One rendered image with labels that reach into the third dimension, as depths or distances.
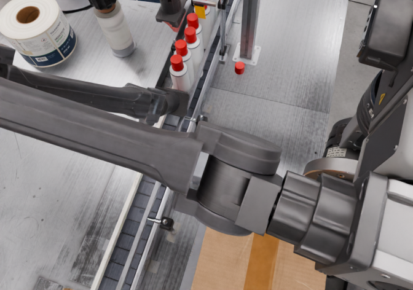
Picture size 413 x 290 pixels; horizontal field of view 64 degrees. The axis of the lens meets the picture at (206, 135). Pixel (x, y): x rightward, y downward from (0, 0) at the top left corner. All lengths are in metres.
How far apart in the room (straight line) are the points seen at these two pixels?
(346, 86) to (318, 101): 1.12
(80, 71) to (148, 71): 0.24
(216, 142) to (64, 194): 0.81
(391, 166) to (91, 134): 0.30
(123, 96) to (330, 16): 0.95
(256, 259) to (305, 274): 0.09
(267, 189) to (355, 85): 2.00
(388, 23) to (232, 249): 0.46
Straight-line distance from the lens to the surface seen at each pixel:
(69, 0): 1.47
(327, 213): 0.33
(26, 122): 0.40
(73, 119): 0.38
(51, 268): 1.08
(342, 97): 2.23
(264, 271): 0.68
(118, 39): 1.16
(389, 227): 0.33
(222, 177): 0.35
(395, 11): 0.48
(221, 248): 0.68
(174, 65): 0.91
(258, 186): 0.33
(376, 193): 0.32
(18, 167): 1.22
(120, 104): 0.68
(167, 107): 0.83
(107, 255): 0.93
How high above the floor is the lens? 1.80
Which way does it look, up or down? 65 degrees down
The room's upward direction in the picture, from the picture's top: 7 degrees counter-clockwise
